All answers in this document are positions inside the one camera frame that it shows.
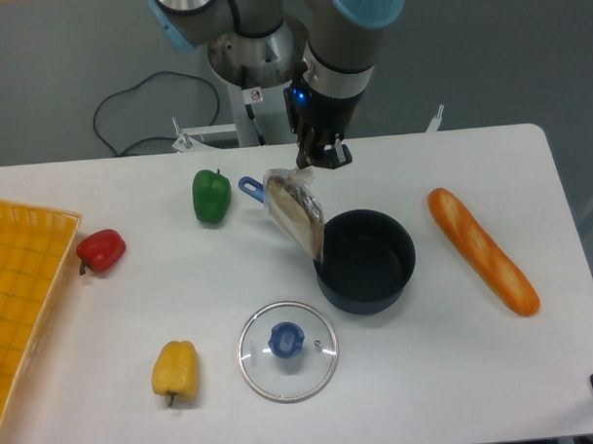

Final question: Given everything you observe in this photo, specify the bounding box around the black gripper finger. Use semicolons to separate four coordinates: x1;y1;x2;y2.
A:
317;133;352;169
295;127;323;169

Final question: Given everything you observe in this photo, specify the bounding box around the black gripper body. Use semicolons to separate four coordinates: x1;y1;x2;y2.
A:
283;82;362;149

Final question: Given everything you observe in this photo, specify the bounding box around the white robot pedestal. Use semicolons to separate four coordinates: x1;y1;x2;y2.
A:
167;14;319;154

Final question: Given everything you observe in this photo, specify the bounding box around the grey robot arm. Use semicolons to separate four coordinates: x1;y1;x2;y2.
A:
148;0;406;169

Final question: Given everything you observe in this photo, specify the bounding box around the glass lid with blue knob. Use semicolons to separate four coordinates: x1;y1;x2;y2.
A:
237;301;339;404

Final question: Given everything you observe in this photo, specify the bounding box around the dark pot with blue handle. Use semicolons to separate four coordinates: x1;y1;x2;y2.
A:
238;176;416;315

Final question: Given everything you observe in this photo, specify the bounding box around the red bell pepper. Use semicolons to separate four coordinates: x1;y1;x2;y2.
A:
75;229;126;276

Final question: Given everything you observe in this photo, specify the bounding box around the yellow woven basket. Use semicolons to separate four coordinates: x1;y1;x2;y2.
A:
0;200;82;434

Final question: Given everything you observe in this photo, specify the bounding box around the yellow bell pepper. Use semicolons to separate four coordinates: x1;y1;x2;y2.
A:
151;340;200;407

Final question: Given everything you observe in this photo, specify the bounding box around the bagged toast slice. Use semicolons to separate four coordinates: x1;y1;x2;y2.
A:
263;168;325;261

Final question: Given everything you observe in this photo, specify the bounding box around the black floor cable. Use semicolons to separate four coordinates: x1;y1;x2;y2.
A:
91;69;223;159

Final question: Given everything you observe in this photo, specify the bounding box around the green bell pepper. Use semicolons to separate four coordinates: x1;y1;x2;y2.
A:
191;169;232;225

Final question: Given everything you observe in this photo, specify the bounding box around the orange baguette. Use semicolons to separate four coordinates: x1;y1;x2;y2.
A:
427;188;541;317

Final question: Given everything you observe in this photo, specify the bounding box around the white table bracket right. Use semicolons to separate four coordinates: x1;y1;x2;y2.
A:
426;104;445;132

